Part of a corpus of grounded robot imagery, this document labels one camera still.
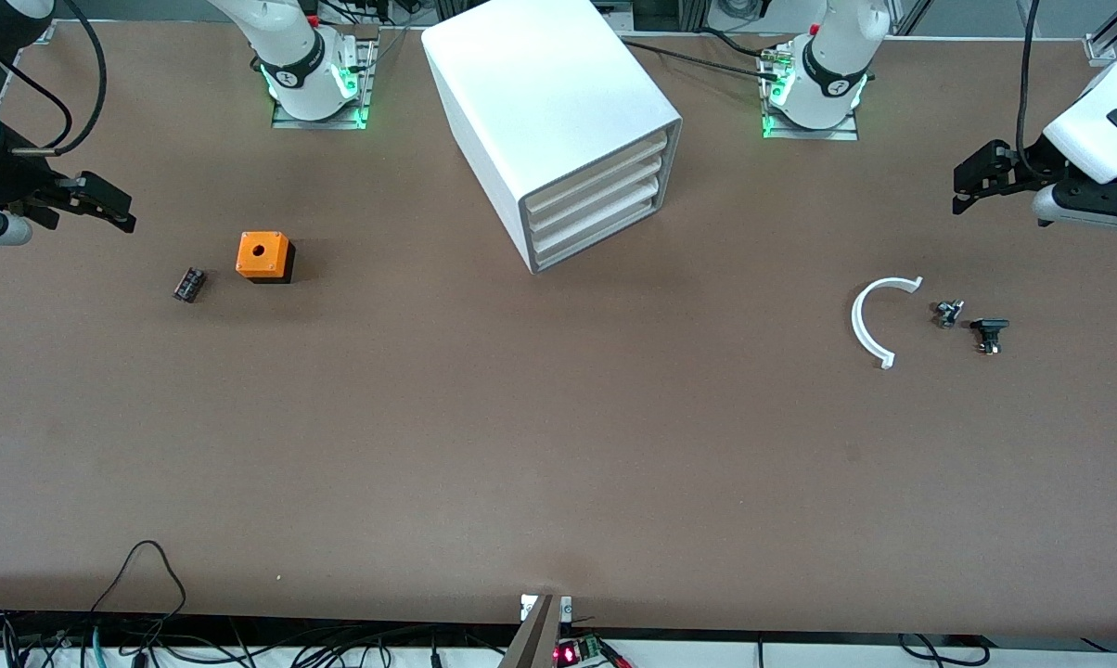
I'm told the small black contact block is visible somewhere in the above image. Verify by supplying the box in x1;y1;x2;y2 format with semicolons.
970;317;1011;356

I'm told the white curved plastic arc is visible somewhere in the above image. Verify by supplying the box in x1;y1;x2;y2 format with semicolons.
851;276;925;371

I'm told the circuit board with red light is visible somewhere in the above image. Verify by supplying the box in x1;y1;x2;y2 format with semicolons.
553;635;636;668

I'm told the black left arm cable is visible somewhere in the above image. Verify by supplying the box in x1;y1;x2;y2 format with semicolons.
1014;0;1044;179

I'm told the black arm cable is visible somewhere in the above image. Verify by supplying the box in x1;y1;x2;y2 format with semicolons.
0;0;109;155
1014;0;1044;179

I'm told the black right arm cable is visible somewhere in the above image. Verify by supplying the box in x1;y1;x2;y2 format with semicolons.
0;0;109;155

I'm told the orange button enclosure box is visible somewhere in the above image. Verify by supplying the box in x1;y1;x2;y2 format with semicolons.
236;231;297;285

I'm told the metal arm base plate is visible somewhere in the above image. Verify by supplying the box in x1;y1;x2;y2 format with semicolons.
271;26;379;131
759;48;861;143

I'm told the black cable on table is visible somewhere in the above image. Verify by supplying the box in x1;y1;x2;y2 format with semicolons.
618;37;784;83

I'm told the thin black looped cable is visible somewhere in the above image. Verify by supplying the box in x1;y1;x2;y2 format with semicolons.
89;539;188;619

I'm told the black cable loop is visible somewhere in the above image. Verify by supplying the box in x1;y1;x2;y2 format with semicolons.
896;633;992;668

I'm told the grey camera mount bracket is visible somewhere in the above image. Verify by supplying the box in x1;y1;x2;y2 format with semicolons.
497;594;574;668

